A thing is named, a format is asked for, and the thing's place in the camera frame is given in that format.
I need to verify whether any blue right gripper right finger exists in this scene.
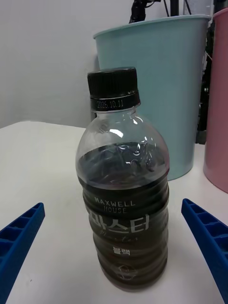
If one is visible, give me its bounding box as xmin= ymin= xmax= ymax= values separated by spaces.
xmin=181 ymin=198 xmax=228 ymax=304

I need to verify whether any pink plastic bin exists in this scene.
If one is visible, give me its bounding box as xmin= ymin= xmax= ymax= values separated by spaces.
xmin=203 ymin=7 xmax=228 ymax=193

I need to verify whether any black tripod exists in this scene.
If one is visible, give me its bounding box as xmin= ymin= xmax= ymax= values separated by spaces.
xmin=169 ymin=0 xmax=179 ymax=17
xmin=129 ymin=0 xmax=147 ymax=24

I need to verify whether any dark drink bottle black cap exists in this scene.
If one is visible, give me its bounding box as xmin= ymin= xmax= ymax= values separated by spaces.
xmin=75 ymin=66 xmax=171 ymax=292

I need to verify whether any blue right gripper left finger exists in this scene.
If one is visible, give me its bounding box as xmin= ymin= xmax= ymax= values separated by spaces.
xmin=0 ymin=202 xmax=46 ymax=304

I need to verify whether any pale blue plastic bin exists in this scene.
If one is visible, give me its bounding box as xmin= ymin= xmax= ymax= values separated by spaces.
xmin=93 ymin=14 xmax=212 ymax=181

